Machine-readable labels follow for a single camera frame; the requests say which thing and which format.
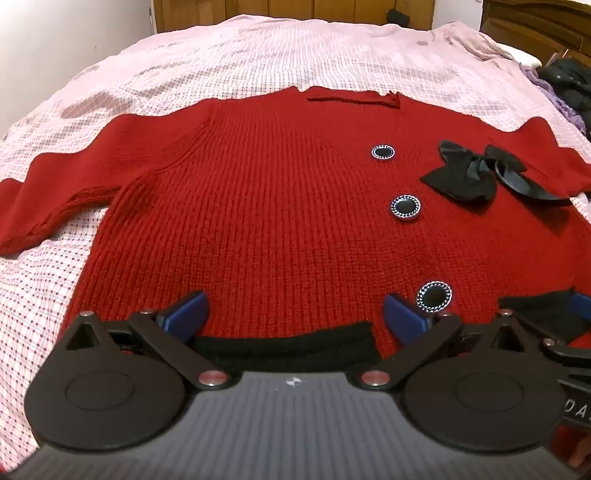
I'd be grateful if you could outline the wooden wardrobe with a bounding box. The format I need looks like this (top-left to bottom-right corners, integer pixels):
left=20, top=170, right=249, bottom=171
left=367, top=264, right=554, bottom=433
left=154, top=0, right=437, bottom=33

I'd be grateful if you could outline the pink checked bed sheet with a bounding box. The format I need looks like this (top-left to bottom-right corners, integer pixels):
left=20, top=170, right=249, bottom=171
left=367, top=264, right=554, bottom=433
left=0, top=14, right=591, bottom=462

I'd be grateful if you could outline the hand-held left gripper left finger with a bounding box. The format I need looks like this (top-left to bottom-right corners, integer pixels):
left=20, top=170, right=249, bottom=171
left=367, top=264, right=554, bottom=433
left=65, top=290, right=232, bottom=391

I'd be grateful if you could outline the purple cloth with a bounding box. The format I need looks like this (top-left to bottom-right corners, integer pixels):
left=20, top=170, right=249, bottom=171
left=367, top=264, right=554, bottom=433
left=519, top=62, right=591, bottom=136

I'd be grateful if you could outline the white pillow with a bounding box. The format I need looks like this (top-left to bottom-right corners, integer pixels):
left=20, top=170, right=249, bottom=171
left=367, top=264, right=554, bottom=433
left=501, top=44, right=543, bottom=70

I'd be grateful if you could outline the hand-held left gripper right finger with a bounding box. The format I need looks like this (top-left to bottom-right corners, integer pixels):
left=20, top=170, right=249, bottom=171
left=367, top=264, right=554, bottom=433
left=359, top=292, right=533, bottom=389

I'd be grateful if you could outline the black jacket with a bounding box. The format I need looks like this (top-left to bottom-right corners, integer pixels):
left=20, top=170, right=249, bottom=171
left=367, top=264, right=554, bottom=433
left=538, top=58, right=591, bottom=139

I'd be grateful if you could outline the wooden headboard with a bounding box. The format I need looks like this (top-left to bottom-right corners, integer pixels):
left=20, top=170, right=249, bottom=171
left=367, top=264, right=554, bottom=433
left=480, top=0, right=591, bottom=65

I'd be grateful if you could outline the red knitted sweater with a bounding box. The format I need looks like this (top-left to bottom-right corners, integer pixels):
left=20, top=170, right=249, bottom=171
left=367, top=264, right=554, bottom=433
left=0, top=85, right=591, bottom=374

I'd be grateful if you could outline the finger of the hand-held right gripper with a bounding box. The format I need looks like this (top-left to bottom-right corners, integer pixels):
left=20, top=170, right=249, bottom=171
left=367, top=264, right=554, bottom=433
left=512, top=291, right=591, bottom=371

